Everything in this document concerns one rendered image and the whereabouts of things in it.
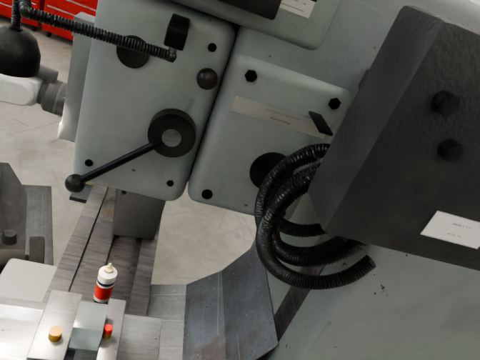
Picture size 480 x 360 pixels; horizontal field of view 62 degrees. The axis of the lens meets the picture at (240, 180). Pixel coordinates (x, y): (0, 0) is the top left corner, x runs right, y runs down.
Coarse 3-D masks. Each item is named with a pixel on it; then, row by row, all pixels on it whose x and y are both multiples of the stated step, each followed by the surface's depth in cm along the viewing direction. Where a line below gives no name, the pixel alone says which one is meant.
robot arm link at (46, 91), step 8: (40, 64) 101; (40, 72) 100; (48, 72) 101; (56, 72) 102; (32, 80) 100; (40, 80) 102; (48, 80) 101; (56, 80) 104; (40, 88) 102; (48, 88) 101; (56, 88) 102; (40, 96) 102; (48, 96) 101; (32, 104) 103; (48, 104) 102
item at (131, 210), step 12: (120, 192) 113; (120, 204) 109; (132, 204) 109; (144, 204) 110; (156, 204) 111; (120, 216) 111; (132, 216) 112; (144, 216) 112; (156, 216) 113; (120, 228) 113; (132, 228) 114; (144, 228) 115; (156, 228) 116
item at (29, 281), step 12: (12, 264) 104; (24, 264) 105; (36, 264) 107; (0, 276) 100; (12, 276) 101; (24, 276) 102; (36, 276) 104; (48, 276) 105; (0, 288) 97; (12, 288) 99; (24, 288) 100; (36, 288) 101; (36, 300) 98
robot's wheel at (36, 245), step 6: (30, 240) 146; (36, 240) 146; (42, 240) 147; (30, 246) 143; (36, 246) 144; (42, 246) 145; (30, 252) 141; (36, 252) 142; (42, 252) 143; (30, 258) 141; (36, 258) 141; (42, 258) 142
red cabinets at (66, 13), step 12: (0, 0) 468; (12, 0) 469; (36, 0) 470; (48, 0) 467; (60, 0) 466; (72, 0) 466; (84, 0) 464; (96, 0) 463; (0, 12) 476; (48, 12) 473; (60, 12) 472; (72, 12) 473; (84, 12) 471; (36, 24) 484; (48, 36) 492; (72, 36) 485
